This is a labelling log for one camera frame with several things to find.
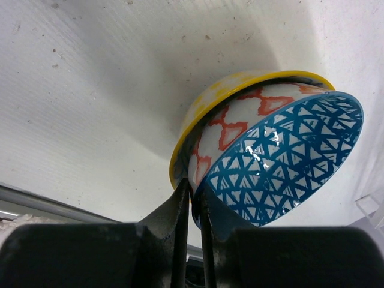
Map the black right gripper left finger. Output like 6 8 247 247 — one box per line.
1 179 190 287

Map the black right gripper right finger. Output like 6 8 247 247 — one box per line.
199 187 383 287

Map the blue triangle pattern bowl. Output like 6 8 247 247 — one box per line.
188 81 364 227

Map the yellow rimmed sun pattern bowl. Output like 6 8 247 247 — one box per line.
169 70 335 188

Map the aluminium table edge rail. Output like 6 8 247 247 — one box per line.
1 183 118 223

